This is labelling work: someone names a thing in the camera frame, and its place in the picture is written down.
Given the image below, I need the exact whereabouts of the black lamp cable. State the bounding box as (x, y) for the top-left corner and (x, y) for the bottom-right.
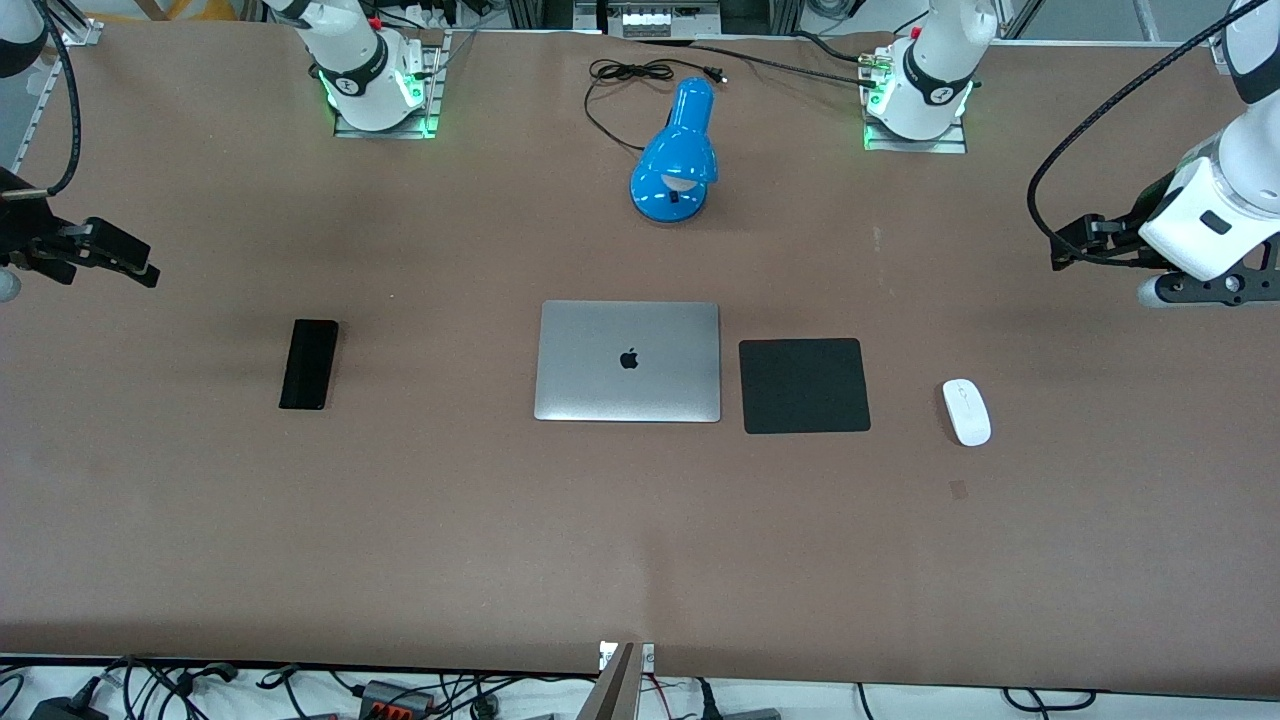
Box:
(583, 58), (728, 153)

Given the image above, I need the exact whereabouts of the blue desk lamp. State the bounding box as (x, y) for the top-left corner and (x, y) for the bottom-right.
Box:
(629, 77), (719, 225)

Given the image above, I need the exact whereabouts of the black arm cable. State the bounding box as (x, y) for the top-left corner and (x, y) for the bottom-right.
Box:
(35, 0), (81, 196)
(1027, 0), (1271, 269)

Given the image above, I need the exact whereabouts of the black looped floor cable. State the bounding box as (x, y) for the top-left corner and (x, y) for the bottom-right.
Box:
(1003, 687), (1098, 713)

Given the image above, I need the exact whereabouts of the black mouse pad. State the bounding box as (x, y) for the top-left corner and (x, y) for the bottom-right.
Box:
(738, 337), (872, 436)

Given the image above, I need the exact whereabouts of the metal camera mount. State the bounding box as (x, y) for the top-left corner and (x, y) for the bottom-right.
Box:
(597, 640), (656, 720)

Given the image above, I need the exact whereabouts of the silver laptop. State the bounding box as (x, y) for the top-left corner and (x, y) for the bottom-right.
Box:
(533, 300), (722, 424)

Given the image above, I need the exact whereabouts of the white computer mouse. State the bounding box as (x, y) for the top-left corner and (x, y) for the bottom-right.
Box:
(941, 378), (993, 448)

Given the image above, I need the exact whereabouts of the perforated metal rail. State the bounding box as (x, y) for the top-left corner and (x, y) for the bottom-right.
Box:
(12, 45), (67, 179)

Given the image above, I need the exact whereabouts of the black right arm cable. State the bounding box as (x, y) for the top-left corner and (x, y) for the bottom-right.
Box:
(35, 0), (81, 196)

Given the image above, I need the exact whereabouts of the black power adapter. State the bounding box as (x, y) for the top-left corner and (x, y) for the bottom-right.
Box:
(28, 693), (103, 720)

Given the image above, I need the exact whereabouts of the black power cable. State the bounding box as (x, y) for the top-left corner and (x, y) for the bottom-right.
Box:
(640, 35), (883, 87)

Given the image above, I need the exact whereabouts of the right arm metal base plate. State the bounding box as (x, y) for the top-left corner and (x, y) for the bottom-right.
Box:
(333, 30), (443, 139)

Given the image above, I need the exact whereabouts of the white power strip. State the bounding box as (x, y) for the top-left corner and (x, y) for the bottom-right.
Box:
(620, 10), (723, 39)

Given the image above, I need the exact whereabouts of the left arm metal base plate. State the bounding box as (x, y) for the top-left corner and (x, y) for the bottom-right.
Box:
(862, 50), (969, 154)

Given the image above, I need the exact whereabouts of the grey adapter with orange levers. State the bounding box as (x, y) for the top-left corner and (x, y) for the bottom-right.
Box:
(358, 679), (438, 717)

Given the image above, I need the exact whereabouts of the black smartphone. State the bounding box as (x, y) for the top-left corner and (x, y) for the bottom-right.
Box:
(278, 318), (340, 412)

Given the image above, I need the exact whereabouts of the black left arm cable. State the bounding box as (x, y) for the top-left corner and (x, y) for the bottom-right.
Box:
(1027, 0), (1271, 269)

